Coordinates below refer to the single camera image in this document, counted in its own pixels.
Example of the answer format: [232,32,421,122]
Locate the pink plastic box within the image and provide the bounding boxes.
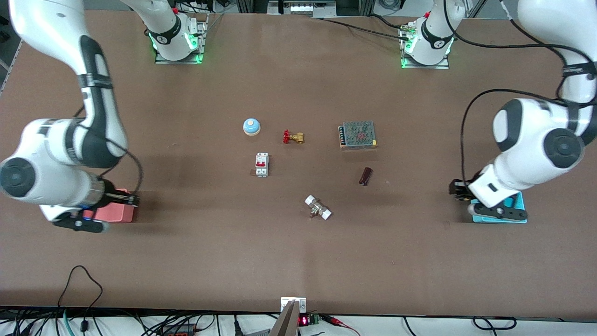
[90,189,136,224]

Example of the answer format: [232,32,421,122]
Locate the cyan plastic box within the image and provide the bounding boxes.
[470,191,528,224]

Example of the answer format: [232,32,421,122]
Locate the metal mesh power supply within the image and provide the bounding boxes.
[339,121,378,150]

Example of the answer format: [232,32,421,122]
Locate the black power adapter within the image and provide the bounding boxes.
[161,323,197,336]

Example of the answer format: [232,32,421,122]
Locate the brass fitting white ends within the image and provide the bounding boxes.
[305,195,333,221]

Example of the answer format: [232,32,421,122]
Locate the grey background equipment panel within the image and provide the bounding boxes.
[267,0,337,17]

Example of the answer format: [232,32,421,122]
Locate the thin black looped cable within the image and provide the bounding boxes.
[57,265,104,336]

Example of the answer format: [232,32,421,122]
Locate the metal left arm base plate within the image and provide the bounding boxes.
[400,26,451,70]

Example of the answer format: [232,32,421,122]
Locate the black coiled cable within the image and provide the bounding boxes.
[472,316,517,330]

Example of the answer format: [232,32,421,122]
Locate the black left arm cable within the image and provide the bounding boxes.
[442,0,597,188]

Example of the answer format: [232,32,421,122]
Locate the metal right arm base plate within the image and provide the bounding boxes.
[155,13,208,65]

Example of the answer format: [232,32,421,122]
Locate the red clip lead cable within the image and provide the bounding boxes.
[321,315,361,336]

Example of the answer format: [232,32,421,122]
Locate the black cable across tabletop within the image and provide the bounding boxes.
[313,14,411,42]

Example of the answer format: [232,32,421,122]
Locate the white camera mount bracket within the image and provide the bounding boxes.
[280,297,307,314]

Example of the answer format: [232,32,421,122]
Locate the grey camera pole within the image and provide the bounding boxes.
[269,301,299,336]

